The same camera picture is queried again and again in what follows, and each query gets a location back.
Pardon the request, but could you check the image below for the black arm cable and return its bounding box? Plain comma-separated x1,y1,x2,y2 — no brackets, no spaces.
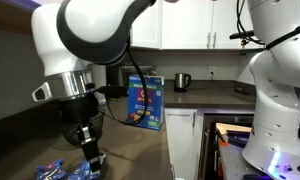
235,0,300,52

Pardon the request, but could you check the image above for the light wooden board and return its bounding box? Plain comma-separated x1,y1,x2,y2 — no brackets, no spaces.
215,122,253,135

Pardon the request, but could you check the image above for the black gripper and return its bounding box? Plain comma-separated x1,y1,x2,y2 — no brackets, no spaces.
59,94,105,174

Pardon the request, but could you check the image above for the silver toaster oven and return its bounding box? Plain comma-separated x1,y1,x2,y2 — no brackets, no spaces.
117,64,157,88

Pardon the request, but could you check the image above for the steel electric kettle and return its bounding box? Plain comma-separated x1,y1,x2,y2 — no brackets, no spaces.
173,72,192,94

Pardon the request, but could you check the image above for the white lower cabinet door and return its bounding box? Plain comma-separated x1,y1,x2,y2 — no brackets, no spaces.
164,108,199,180

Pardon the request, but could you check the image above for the blue white sachet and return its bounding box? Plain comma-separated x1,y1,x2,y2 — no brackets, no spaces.
34,158,68,180
67,159,92,180

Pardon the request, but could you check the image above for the small black countertop object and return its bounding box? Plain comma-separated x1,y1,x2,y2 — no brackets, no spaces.
234,86,252,96

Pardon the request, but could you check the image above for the white cabinet door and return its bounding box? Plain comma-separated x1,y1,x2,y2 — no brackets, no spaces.
131,0,163,50
211,0,256,50
161,0,213,50
164,108,199,180

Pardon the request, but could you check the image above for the silver cabinet handle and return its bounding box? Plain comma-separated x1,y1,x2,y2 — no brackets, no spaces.
191,111,197,130
206,31,212,50
212,31,218,50

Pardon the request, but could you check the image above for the red handled black tool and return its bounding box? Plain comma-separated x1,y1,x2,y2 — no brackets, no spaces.
215,128,230,148

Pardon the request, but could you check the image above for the blue cardboard box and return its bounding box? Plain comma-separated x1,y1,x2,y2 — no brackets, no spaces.
126,74,166,132

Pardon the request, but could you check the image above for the white upper cabinet door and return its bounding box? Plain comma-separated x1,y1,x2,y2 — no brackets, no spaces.
161,0,213,50
131,0,163,50
211,0,256,50

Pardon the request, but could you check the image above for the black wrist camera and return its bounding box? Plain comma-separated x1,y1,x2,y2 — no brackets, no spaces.
95,85,129,100

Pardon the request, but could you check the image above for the black rod mount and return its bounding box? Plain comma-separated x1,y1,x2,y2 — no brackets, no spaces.
228,29,257,41

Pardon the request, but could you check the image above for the black kettle cord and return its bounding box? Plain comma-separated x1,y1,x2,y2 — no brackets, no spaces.
189,73,214,92

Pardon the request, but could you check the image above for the white perforated robot table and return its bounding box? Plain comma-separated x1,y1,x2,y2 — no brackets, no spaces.
217,139,300,180

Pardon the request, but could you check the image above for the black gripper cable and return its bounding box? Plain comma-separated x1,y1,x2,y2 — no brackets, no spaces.
98,35,148,127

